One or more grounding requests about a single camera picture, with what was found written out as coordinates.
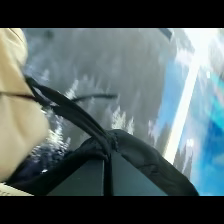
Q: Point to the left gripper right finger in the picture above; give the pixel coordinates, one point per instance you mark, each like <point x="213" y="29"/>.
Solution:
<point x="133" y="180"/>

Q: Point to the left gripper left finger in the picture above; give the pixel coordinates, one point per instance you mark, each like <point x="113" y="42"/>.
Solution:
<point x="83" y="180"/>

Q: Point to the black garment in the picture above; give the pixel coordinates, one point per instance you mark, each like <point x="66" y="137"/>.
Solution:
<point x="143" y="153"/>

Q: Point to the beige garment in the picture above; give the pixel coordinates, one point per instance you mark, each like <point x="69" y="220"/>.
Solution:
<point x="16" y="116"/>

